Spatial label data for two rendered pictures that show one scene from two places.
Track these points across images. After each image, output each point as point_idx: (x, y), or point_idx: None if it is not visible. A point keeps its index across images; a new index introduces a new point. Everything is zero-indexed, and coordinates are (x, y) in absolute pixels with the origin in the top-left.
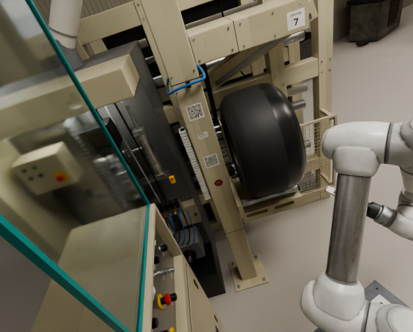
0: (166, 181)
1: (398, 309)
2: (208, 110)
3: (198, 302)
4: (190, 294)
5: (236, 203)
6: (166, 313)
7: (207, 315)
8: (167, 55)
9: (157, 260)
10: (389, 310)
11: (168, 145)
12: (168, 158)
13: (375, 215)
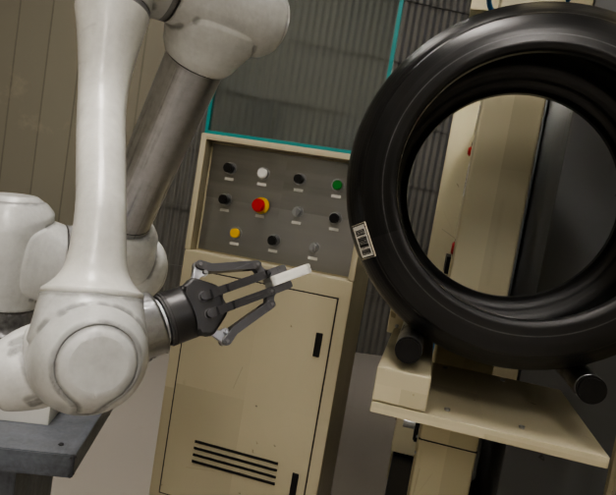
0: (532, 275)
1: (32, 198)
2: None
3: (287, 344)
4: (286, 292)
5: None
6: (253, 224)
7: (281, 399)
8: None
9: (295, 175)
10: (42, 202)
11: (557, 184)
12: (548, 217)
13: None
